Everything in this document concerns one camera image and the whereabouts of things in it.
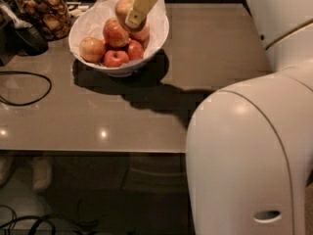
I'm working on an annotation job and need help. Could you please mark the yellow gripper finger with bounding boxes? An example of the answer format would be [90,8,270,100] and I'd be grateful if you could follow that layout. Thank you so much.
[125,0,158,29]

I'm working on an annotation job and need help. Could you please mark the yellow-red apple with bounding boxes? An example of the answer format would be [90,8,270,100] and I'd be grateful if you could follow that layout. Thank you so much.
[114,0,147,33]
[79,37,106,63]
[130,23,150,41]

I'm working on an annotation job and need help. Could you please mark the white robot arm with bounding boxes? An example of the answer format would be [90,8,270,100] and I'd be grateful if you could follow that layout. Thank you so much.
[186,0,313,235]

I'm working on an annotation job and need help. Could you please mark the top centre red apple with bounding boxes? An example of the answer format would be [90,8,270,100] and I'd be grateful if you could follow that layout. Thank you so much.
[103,18,130,48]

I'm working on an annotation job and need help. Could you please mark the hidden lower red apple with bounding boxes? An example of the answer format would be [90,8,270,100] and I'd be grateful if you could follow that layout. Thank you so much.
[126,39,144,61]

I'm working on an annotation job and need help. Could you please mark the white paper bowl liner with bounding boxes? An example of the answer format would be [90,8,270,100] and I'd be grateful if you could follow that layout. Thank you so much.
[69,0,168,71]

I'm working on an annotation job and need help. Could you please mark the small front red apple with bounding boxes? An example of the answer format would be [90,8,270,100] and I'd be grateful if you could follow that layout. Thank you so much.
[104,50,129,68]

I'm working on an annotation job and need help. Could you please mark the white ceramic bowl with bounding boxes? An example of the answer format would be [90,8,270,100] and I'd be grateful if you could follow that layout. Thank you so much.
[67,0,170,78]

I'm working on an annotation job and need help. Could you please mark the glass jar of dried slices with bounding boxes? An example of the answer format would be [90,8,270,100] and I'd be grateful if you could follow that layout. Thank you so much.
[15,0,71,41]

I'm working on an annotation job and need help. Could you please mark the black appliance with silver handle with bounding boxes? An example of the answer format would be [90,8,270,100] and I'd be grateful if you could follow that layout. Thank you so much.
[0,0,49,56]

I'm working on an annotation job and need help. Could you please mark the black cable on table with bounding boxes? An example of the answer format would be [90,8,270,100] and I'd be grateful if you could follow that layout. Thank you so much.
[0,70,53,108]

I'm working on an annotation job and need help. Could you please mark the black cables on floor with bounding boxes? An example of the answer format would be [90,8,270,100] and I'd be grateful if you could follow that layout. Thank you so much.
[0,205,106,235]

